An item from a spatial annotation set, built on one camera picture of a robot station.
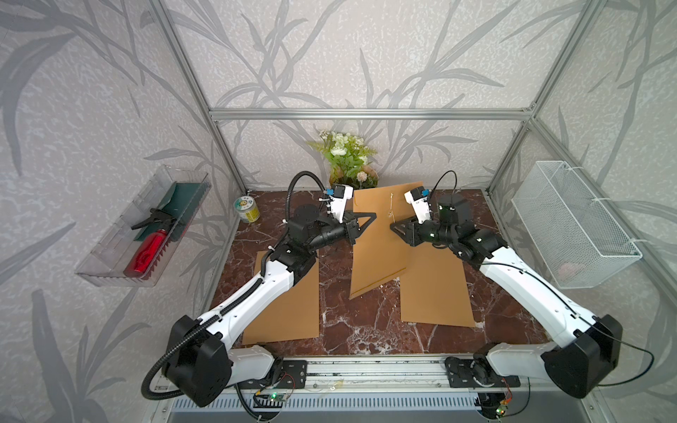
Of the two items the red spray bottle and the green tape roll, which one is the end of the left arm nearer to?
the red spray bottle

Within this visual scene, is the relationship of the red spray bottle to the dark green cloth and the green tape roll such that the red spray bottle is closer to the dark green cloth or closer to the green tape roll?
the dark green cloth

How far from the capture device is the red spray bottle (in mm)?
556

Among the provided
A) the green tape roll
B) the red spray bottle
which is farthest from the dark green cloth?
the green tape roll

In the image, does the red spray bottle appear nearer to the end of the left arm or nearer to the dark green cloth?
the dark green cloth
